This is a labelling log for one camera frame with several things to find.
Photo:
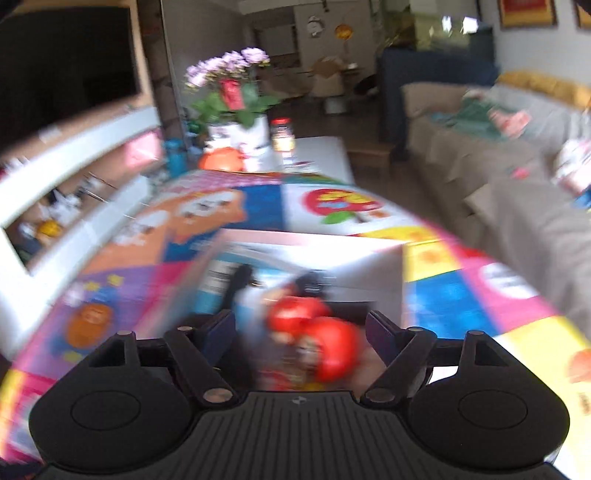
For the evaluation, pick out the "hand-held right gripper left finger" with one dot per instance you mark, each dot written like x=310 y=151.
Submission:
x=221 y=331

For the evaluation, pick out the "pink bag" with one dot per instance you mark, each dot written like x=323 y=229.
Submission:
x=143 y=152

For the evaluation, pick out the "red lid jar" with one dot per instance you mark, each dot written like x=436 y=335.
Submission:
x=282 y=134

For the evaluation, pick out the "pink soft toy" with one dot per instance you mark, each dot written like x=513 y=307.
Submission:
x=510 y=123

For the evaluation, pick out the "green cloth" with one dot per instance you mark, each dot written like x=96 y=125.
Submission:
x=471 y=117

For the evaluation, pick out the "white wall clock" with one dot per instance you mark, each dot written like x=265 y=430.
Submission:
x=314 y=25

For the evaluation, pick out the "colourful play mat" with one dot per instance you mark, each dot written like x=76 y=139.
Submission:
x=323 y=207

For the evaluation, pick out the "framed wall picture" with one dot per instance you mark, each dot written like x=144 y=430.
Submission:
x=526 y=11

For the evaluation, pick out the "blue bottle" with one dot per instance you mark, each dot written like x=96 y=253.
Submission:
x=176 y=159

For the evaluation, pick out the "orange toy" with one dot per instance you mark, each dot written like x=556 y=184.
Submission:
x=221 y=160

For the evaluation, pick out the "white television cabinet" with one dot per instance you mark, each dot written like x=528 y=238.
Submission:
x=92 y=184

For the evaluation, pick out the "orange wall ornament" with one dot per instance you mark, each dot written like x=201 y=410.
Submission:
x=344 y=32

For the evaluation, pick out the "white coffee table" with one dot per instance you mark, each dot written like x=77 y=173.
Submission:
x=318 y=159

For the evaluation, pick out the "grey sofa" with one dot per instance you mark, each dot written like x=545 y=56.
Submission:
x=521 y=184

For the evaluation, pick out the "potted purple orchid plant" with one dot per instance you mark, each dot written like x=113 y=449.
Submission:
x=235 y=106

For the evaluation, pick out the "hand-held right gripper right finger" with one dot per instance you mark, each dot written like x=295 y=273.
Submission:
x=381 y=333

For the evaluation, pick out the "dark blue cabinet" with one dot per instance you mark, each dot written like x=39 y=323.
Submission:
x=397 y=92

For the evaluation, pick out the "red hooded plush doll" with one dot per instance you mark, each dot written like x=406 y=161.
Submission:
x=318 y=341

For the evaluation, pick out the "cardboard box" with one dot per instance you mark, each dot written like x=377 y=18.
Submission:
x=360 y=267

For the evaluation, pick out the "glass aquarium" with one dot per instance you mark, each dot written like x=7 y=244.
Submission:
x=438 y=27

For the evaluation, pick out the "yellow cushion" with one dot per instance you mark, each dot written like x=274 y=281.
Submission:
x=549 y=87

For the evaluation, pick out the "television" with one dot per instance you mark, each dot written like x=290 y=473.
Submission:
x=60 y=78

